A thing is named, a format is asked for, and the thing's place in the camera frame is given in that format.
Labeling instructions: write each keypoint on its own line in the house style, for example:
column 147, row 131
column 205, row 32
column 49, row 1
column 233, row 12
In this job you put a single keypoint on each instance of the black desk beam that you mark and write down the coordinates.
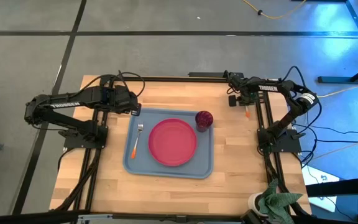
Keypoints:
column 353, row 186

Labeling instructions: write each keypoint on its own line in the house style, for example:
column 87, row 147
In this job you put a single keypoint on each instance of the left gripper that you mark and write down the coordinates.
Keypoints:
column 123, row 98

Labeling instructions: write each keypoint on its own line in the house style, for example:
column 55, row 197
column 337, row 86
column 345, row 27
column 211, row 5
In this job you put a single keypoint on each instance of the black metal stand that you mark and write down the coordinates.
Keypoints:
column 337, row 79

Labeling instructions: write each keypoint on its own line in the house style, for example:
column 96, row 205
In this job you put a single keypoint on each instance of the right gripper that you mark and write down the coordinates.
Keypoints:
column 247, row 90

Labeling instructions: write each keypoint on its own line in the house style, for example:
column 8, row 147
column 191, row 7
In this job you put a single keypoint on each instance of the red round plate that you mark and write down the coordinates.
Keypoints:
column 172, row 143

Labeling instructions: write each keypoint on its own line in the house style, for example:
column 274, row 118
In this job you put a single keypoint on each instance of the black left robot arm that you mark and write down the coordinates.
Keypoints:
column 95, row 95

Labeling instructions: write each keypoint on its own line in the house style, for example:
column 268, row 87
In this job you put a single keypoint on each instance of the black aluminium table frame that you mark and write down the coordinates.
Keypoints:
column 166, row 79

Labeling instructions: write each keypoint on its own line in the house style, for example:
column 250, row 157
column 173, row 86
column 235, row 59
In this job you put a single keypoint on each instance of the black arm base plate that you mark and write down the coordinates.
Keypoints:
column 71, row 143
column 292, row 147

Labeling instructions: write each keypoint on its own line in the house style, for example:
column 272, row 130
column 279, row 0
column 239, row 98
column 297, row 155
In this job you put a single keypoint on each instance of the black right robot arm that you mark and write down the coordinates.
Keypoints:
column 286, row 122

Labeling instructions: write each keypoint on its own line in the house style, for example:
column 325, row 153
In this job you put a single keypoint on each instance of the green artificial plant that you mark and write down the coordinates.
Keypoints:
column 275, row 202

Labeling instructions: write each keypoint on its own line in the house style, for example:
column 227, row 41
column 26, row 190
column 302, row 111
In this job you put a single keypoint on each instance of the black horizontal beam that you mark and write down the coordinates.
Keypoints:
column 26, row 217

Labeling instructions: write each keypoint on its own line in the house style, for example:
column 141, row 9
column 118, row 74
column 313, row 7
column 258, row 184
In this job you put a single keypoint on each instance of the white plant pot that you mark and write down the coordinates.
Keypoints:
column 253, row 202

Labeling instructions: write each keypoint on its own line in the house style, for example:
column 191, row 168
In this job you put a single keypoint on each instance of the white printed sheet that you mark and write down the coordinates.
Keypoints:
column 314, row 177

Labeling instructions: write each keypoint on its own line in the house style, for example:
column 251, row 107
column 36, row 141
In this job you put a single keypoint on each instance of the grey-blue plastic tray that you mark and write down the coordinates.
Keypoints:
column 204, row 161

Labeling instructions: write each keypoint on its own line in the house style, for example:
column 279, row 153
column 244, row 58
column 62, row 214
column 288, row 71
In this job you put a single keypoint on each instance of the dark red ribbed cup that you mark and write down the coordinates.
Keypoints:
column 204, row 119

